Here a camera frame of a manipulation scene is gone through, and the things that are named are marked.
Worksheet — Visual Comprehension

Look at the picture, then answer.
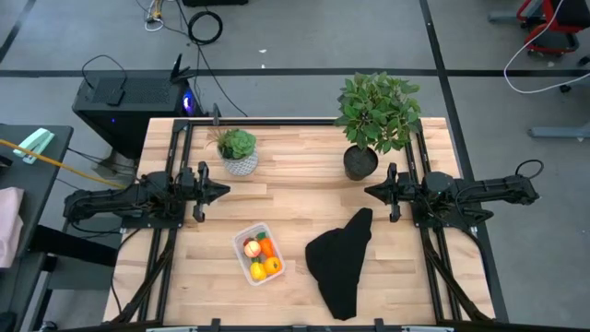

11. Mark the coiled black cable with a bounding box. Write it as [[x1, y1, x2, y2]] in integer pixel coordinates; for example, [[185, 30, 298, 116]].
[[187, 9, 224, 46]]

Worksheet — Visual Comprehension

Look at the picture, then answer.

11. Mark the black wifi antenna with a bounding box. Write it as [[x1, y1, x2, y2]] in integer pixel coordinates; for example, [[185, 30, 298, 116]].
[[169, 53, 197, 84]]

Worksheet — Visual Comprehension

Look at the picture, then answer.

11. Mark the grey desk foot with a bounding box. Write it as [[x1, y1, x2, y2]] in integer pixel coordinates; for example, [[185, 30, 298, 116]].
[[527, 123, 590, 140]]

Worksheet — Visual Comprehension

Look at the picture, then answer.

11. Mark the white floor cable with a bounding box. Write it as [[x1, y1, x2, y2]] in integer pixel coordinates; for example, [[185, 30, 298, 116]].
[[502, 0, 590, 95]]

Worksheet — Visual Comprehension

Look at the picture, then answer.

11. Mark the dark side table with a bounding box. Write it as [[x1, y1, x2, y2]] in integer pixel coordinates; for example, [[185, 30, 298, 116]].
[[0, 123, 119, 332]]

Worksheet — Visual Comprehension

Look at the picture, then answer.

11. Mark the mint green stapler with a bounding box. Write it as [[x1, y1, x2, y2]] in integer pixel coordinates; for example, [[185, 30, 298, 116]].
[[12, 127, 55, 166]]

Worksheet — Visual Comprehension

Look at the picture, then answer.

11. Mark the tall leafy potted plant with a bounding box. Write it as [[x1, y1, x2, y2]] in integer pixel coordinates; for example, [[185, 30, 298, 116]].
[[334, 71, 423, 182]]

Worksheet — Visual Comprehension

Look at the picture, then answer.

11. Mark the black cloth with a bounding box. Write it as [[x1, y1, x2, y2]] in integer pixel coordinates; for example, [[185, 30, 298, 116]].
[[303, 207, 374, 322]]

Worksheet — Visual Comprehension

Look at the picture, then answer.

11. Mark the bundle of floor cables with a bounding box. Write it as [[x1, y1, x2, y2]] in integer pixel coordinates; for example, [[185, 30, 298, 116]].
[[136, 0, 167, 33]]

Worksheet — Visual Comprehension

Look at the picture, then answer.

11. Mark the succulent in white patterned pot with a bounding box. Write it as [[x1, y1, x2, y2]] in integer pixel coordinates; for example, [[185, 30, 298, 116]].
[[206, 126, 260, 177]]

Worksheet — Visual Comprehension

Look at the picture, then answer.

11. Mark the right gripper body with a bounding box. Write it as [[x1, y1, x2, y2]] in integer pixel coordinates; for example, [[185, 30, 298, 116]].
[[385, 161, 416, 223]]

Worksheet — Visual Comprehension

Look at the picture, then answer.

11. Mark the orange toy fruit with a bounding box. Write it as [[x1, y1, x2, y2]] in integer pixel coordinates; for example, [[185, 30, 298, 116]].
[[263, 255, 283, 277]]

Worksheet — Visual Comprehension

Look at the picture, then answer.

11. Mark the yellow toy bell pepper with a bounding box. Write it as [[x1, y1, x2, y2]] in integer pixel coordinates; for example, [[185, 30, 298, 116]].
[[249, 257, 268, 282]]

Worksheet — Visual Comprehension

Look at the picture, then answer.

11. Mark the red and black chair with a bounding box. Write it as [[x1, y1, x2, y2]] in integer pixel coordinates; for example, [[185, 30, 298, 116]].
[[515, 0, 590, 56]]

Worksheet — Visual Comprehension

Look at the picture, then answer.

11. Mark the yellow rope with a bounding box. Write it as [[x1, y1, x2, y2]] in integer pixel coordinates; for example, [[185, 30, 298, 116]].
[[0, 137, 128, 190]]

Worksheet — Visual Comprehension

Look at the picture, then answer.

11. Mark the black object on floor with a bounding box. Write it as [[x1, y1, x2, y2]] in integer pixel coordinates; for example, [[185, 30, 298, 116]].
[[182, 0, 250, 7]]

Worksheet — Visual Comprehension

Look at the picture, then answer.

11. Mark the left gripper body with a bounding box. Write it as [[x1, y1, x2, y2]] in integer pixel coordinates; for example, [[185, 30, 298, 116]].
[[193, 160, 214, 223]]

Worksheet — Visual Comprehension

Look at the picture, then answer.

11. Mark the black computer tower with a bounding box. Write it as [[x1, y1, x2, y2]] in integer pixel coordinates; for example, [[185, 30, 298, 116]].
[[72, 68, 207, 160]]

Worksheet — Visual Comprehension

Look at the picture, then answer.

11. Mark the clear plastic tupperware container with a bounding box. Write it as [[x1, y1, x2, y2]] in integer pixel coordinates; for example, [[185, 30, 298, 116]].
[[231, 221, 287, 288]]

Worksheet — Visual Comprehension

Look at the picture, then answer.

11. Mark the black table frame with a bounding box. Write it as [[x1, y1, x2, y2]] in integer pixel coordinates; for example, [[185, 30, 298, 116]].
[[110, 116, 494, 331]]

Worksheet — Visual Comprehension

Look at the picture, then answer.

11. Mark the orange toy carrot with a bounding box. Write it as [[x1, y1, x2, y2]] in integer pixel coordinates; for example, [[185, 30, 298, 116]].
[[255, 231, 277, 259]]

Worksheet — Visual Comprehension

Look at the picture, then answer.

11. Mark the pale pink cloth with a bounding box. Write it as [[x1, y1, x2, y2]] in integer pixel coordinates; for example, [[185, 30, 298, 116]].
[[0, 186, 25, 269]]

